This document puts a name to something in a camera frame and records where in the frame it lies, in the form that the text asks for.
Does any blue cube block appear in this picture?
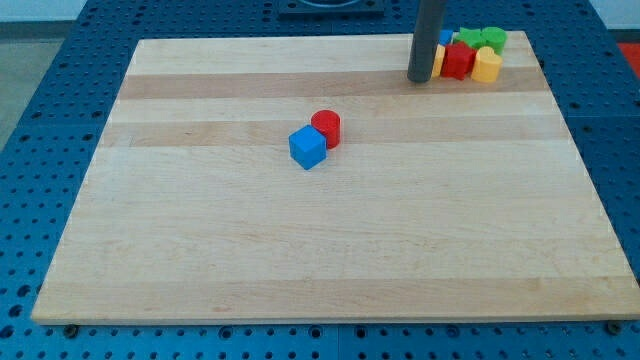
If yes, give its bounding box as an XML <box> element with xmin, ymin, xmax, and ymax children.
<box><xmin>288</xmin><ymin>125</ymin><xmax>327</xmax><ymax>170</ymax></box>

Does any red cylinder block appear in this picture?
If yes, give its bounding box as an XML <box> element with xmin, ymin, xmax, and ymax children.
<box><xmin>311</xmin><ymin>110</ymin><xmax>341</xmax><ymax>149</ymax></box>

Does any light wooden board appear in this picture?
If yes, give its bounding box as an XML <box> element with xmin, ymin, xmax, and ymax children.
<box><xmin>32</xmin><ymin>31</ymin><xmax>639</xmax><ymax>325</ymax></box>

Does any yellow block behind rod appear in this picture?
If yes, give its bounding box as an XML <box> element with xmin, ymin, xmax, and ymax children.
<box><xmin>431</xmin><ymin>44</ymin><xmax>446</xmax><ymax>78</ymax></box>

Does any red star block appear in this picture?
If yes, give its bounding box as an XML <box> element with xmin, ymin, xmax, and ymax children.
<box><xmin>440</xmin><ymin>42</ymin><xmax>477</xmax><ymax>80</ymax></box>

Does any grey cylindrical robot pointer rod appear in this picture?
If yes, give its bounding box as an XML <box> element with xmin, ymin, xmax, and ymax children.
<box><xmin>407</xmin><ymin>0</ymin><xmax>447</xmax><ymax>83</ymax></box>

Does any small blue block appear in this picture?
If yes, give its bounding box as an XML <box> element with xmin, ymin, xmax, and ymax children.
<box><xmin>439</xmin><ymin>29</ymin><xmax>454</xmax><ymax>46</ymax></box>

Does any yellow heart block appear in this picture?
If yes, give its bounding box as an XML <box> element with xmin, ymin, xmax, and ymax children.
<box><xmin>471</xmin><ymin>46</ymin><xmax>503</xmax><ymax>83</ymax></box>

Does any green star block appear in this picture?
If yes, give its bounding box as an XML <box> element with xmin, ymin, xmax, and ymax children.
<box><xmin>453</xmin><ymin>27</ymin><xmax>486</xmax><ymax>49</ymax></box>

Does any green cylinder block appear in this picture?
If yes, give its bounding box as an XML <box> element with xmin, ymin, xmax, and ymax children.
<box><xmin>481</xmin><ymin>27</ymin><xmax>508</xmax><ymax>55</ymax></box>

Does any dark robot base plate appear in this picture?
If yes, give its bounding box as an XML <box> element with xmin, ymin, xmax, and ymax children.
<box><xmin>274</xmin><ymin>0</ymin><xmax>385</xmax><ymax>18</ymax></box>

